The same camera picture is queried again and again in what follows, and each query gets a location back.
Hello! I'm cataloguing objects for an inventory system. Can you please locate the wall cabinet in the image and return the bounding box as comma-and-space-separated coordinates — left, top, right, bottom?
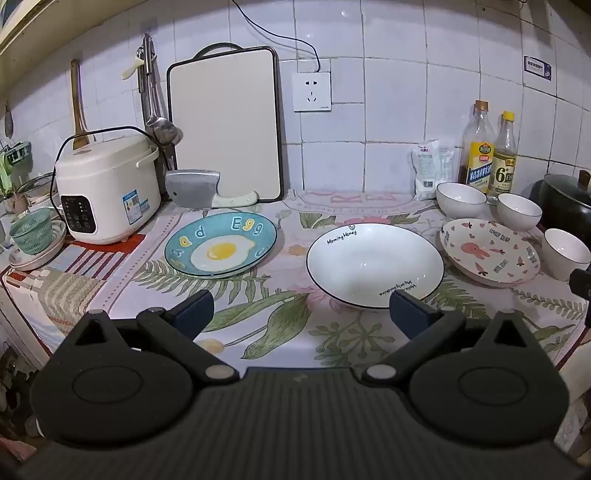
0, 0, 58, 54

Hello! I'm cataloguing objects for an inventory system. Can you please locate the black pot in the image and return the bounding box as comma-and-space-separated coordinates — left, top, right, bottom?
530, 173, 591, 241

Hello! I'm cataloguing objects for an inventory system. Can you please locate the blue fried egg plate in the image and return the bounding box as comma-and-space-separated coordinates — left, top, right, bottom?
164, 209, 278, 278

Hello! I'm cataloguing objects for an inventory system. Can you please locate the white-handled utensil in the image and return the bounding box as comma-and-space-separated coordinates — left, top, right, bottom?
121, 48, 157, 80

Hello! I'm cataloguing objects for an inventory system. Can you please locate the striped cloth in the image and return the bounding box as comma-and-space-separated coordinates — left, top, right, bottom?
2, 231, 151, 356

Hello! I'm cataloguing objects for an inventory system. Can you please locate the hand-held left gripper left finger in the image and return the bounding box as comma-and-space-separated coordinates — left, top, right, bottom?
65, 290, 241, 385

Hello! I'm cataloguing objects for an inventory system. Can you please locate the yellow label oil bottle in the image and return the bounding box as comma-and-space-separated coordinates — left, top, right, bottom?
458, 100, 496, 193

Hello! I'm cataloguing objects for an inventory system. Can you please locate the clear seasoning bag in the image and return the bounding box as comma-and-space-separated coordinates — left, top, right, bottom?
438, 144, 457, 184

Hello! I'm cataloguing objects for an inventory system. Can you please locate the floral tablecloth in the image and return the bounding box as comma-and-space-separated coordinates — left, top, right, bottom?
92, 188, 589, 370

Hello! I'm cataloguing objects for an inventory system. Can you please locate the green plastic basket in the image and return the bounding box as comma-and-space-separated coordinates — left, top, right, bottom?
10, 208, 55, 256

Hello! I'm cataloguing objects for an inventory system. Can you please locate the white wall socket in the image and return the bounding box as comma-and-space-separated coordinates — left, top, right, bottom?
292, 71, 332, 112

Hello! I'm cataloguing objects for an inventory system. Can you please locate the blue wall sticker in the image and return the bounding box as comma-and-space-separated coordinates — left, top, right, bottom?
524, 56, 553, 81

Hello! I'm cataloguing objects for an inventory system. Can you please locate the steel cleaver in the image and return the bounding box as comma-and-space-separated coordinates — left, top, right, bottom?
165, 169, 260, 209

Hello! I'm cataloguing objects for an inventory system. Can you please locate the white cutting board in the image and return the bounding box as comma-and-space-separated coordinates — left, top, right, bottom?
166, 42, 284, 204

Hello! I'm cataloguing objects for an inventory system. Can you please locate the white rice cooker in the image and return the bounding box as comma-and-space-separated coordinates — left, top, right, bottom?
54, 134, 162, 244

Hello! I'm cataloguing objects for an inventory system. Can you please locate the pink rabbit plate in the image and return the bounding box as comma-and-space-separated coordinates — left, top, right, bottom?
439, 218, 541, 288

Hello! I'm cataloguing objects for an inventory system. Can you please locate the black wall cable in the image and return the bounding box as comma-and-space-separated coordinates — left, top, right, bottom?
230, 0, 321, 73

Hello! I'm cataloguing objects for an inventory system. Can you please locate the white dish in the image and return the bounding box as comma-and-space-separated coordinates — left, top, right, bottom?
8, 220, 68, 271

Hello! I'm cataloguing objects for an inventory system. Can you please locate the clear vinegar bottle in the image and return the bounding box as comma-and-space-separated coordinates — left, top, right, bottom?
487, 111, 518, 205

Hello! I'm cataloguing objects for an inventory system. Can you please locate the steel ladle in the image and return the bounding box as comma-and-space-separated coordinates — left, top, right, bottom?
141, 34, 184, 145

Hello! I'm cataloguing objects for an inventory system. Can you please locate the green plastic holder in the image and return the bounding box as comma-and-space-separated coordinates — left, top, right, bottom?
0, 141, 33, 178

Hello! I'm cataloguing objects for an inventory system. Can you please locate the black rice cooker cable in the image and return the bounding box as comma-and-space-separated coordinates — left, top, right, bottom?
48, 126, 160, 222

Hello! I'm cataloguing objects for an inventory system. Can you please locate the white seasoning bag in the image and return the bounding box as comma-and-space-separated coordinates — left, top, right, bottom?
412, 139, 443, 200

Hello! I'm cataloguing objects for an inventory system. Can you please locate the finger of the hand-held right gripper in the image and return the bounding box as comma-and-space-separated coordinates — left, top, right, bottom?
569, 268, 591, 329

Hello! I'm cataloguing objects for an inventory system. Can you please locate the glass pot lid brown knob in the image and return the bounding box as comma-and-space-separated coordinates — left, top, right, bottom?
544, 170, 591, 197

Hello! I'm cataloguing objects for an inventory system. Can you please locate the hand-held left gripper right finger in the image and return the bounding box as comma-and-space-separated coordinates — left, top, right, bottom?
361, 292, 539, 387

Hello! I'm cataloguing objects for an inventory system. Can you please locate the wooden spatula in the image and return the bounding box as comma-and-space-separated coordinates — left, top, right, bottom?
70, 59, 90, 149

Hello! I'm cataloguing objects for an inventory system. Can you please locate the white black-rimmed bowl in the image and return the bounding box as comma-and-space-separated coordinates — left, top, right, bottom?
436, 182, 488, 219
497, 193, 543, 232
541, 228, 591, 282

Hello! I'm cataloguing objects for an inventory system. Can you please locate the white black-rimmed plate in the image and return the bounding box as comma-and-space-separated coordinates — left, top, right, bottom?
306, 223, 445, 309

